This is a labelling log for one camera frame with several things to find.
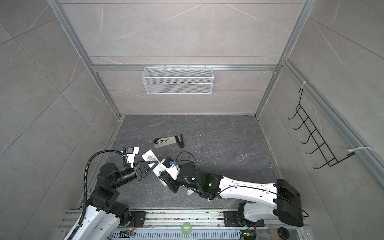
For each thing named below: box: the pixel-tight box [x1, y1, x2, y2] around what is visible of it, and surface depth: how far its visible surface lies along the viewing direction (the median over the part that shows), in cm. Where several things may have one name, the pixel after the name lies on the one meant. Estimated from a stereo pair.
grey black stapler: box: [154, 134, 185, 149], surface depth 103 cm
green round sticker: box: [181, 222, 192, 236], surface depth 73 cm
